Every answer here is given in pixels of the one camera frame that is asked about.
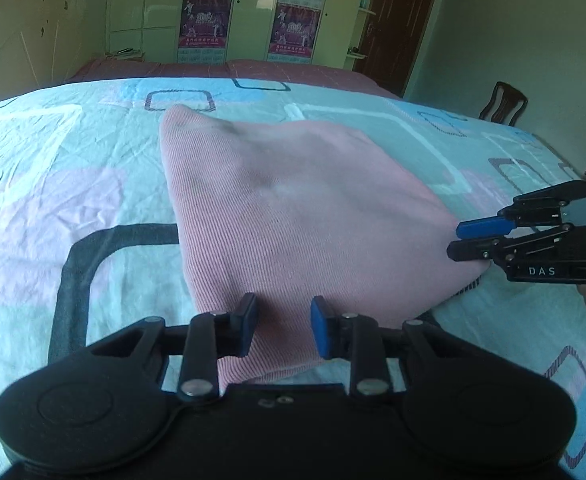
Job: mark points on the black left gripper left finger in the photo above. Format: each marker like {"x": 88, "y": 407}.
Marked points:
{"x": 211, "y": 337}

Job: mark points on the stack of items on bed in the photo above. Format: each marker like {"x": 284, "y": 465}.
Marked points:
{"x": 128, "y": 54}

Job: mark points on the pink knit sweater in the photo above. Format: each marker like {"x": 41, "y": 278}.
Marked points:
{"x": 297, "y": 210}

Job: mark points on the lower right pink poster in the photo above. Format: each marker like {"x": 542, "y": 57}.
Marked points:
{"x": 293, "y": 34}

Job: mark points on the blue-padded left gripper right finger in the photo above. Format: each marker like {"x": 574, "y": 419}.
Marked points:
{"x": 354, "y": 338}

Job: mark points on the dark wooden chair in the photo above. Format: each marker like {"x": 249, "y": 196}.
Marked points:
{"x": 505, "y": 106}

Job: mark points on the red plaid bed cover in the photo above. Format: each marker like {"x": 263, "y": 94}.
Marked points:
{"x": 312, "y": 75}

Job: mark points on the dark wooden door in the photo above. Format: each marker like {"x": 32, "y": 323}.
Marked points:
{"x": 390, "y": 41}

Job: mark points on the lower left pink poster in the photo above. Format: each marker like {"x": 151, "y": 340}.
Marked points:
{"x": 203, "y": 31}

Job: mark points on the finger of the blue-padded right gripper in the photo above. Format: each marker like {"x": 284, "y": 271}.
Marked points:
{"x": 484, "y": 228}

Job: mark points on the corner wall shelves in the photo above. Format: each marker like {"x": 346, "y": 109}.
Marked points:
{"x": 355, "y": 51}

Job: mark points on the cream rounded headboard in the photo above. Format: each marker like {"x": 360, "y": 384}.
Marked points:
{"x": 41, "y": 44}

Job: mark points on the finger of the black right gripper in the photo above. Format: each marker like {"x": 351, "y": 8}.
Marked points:
{"x": 478, "y": 249}

